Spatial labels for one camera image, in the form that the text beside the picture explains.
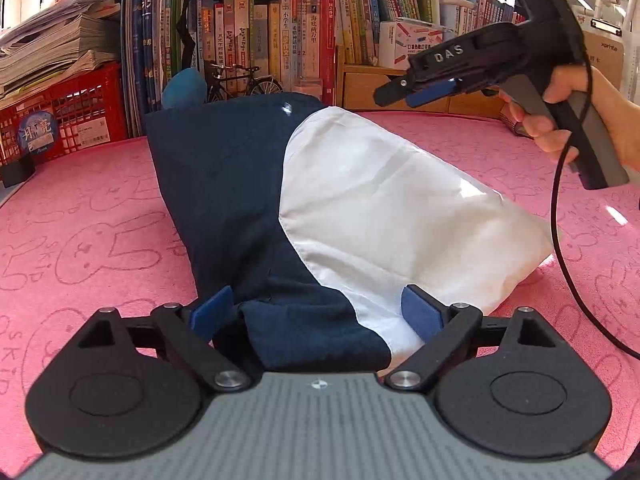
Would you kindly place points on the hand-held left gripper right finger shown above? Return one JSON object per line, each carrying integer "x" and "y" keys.
{"x": 422, "y": 312}

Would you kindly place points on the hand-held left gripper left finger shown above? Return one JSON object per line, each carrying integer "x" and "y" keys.
{"x": 212, "y": 312}

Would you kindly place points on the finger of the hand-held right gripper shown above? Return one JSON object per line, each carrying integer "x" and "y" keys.
{"x": 430, "y": 94}
{"x": 392, "y": 92}

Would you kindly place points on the navy and white jacket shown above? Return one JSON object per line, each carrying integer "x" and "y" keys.
{"x": 225, "y": 200}

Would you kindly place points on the person's right hand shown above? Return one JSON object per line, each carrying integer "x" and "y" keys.
{"x": 615, "y": 125}

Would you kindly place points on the wooden shelf with drawers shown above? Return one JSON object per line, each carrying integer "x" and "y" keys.
{"x": 360, "y": 90}

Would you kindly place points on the row of pink red books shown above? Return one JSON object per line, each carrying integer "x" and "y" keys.
{"x": 492, "y": 12}

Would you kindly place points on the white box colourful print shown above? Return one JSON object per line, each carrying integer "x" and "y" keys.
{"x": 400, "y": 45}

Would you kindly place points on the row of green-spined books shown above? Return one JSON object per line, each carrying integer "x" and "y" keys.
{"x": 370, "y": 15}

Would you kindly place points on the brown clipboard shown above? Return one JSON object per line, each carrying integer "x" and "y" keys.
{"x": 607, "y": 55}

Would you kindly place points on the row of colourful upright books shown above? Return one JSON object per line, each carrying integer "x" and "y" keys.
{"x": 260, "y": 40}

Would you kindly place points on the pink rabbit-print mat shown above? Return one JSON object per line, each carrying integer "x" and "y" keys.
{"x": 100, "y": 220}

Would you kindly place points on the model bicycle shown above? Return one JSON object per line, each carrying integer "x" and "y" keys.
{"x": 235, "y": 82}

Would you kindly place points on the blue plush ball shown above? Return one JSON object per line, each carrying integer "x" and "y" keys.
{"x": 182, "y": 90}

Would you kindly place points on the red plastic crate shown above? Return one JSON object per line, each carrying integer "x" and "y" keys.
{"x": 85, "y": 110}

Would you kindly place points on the small black box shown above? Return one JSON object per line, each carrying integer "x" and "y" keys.
{"x": 17, "y": 172}

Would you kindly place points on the row of tall blue books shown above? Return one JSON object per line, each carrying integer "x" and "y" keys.
{"x": 145, "y": 50}

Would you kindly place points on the stack of papers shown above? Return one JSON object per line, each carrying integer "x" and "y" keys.
{"x": 50, "y": 45}

